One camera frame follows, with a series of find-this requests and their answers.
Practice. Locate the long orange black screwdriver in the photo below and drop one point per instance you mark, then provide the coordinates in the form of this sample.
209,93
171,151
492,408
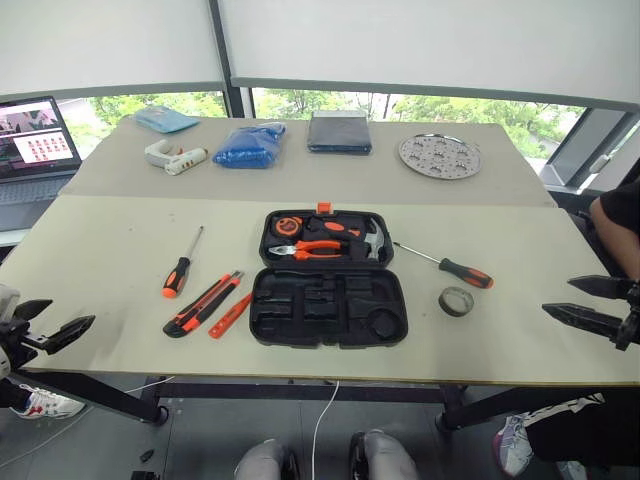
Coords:
465,272

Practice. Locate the black box on floor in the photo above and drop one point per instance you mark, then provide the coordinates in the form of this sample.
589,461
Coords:
147,475

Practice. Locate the grey rounded robot knee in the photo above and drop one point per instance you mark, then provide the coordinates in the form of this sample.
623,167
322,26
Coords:
262,462
385,457

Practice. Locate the light blue plastic packet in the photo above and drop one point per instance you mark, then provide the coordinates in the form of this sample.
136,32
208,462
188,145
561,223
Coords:
165,119

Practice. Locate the orange black tape measure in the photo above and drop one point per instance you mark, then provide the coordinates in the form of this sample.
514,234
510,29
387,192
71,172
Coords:
286,226

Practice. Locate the dark window frame pillar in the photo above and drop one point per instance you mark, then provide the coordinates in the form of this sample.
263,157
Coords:
227,65

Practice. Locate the round perforated metal plate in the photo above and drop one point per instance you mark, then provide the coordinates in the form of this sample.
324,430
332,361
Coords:
440,155

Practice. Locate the small black floor object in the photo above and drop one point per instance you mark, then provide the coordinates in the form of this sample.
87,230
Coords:
146,455

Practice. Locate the white glue gun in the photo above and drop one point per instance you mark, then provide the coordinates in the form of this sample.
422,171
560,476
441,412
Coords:
175,161

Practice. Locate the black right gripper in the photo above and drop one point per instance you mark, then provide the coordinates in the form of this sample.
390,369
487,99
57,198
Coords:
631,320

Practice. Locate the black trousers leg white stripes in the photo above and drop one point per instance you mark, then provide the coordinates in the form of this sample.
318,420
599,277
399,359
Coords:
585,435

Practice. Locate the orange black utility knife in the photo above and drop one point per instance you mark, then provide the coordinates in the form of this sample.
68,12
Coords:
200,307

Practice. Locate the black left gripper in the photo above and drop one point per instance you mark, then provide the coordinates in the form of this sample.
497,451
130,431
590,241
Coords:
14,345

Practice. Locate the blue filled plastic bag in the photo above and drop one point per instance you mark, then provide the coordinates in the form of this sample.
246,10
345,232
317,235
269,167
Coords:
247,147

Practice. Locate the black tool case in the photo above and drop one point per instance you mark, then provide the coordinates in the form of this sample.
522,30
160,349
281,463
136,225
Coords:
327,305

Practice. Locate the grey open window sash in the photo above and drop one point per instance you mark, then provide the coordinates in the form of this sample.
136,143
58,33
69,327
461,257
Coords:
585,150

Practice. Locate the dark navy folded cloth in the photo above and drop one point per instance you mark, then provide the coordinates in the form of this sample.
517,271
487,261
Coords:
340,132

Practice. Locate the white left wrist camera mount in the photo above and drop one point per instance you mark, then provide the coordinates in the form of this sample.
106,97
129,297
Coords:
7,300

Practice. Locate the bystander bare forearm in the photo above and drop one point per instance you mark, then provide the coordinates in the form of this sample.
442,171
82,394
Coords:
617,240

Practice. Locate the short orange black screwdriver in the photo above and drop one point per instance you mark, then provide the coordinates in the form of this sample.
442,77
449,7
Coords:
176,277

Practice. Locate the white red blue sneaker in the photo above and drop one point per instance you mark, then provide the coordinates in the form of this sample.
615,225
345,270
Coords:
47,404

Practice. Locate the wide white roller blind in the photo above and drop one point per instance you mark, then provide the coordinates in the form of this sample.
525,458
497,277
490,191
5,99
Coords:
425,40

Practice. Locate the grey laptop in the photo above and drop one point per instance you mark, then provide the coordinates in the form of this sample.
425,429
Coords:
37,150

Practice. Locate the black metal table frame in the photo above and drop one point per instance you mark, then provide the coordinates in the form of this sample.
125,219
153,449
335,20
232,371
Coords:
250,391

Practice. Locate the white purple sneaker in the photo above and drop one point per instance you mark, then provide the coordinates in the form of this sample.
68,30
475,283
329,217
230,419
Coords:
512,445

